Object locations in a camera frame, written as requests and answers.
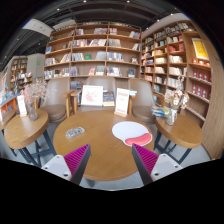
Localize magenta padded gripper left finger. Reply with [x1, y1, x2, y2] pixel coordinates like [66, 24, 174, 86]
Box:
[42, 144, 91, 185]

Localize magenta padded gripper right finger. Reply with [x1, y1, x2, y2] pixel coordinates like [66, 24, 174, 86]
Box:
[132, 144, 182, 185]

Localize white mouse pad red rest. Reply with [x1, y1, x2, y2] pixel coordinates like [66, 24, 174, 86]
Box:
[112, 121, 152, 146]

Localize round wooden centre table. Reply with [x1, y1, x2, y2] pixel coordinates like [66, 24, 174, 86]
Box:
[53, 110, 152, 181]

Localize round wooden table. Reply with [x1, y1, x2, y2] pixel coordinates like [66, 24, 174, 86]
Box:
[53, 110, 152, 181]
[154, 114, 203, 164]
[4, 109, 56, 167]

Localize round wooden right table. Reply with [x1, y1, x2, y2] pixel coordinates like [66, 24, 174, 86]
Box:
[154, 114, 203, 164]

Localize stack of books right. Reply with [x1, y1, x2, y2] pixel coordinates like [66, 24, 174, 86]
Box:
[152, 106, 169, 117]

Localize round wooden left table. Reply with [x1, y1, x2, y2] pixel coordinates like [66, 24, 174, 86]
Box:
[4, 109, 56, 167]

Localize beige armchair left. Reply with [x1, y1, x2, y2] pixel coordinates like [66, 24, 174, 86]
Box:
[41, 77, 73, 123]

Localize beige armchair right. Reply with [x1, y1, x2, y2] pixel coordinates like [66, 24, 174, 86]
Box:
[127, 78, 156, 125]

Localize glass vase dried flowers right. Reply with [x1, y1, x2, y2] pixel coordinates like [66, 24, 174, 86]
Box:
[165, 77, 189, 126]

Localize glass vase dried flowers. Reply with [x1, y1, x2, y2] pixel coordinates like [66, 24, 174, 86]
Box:
[165, 77, 189, 126]
[21, 80, 46, 121]

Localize white framed picture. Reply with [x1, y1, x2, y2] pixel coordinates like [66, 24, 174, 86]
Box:
[81, 85, 103, 106]

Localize white standing sign card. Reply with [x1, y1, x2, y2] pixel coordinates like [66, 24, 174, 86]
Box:
[114, 88, 129, 117]

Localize dark book on chair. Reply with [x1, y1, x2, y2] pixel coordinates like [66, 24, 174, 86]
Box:
[103, 91, 115, 106]

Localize small white sign left table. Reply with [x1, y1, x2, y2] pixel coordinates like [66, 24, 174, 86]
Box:
[17, 95, 27, 117]

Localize glass vase dried flowers left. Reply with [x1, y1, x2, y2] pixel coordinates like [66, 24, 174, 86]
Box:
[21, 80, 46, 121]

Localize yellow poster on shelf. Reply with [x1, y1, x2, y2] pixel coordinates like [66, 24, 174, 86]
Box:
[192, 38, 209, 60]

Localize wooden bookshelf back wall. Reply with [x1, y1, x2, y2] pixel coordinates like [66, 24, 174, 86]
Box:
[43, 21, 143, 81]

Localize wooden bookshelf wall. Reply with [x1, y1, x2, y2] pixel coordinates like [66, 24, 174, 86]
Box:
[43, 21, 143, 81]
[141, 20, 211, 126]

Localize wooden bookshelf right wall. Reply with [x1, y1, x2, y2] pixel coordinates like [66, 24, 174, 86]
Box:
[141, 20, 211, 126]

